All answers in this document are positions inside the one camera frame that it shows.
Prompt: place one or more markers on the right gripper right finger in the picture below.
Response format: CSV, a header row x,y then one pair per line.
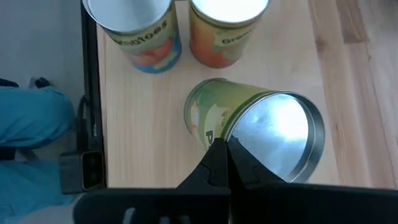
x,y
248,186

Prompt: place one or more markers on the black aluminium table frame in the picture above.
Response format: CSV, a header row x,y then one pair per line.
x,y
90,62

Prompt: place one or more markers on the person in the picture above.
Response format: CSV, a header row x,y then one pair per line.
x,y
31,115

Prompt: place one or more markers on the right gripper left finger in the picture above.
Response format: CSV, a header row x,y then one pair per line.
x,y
214,174

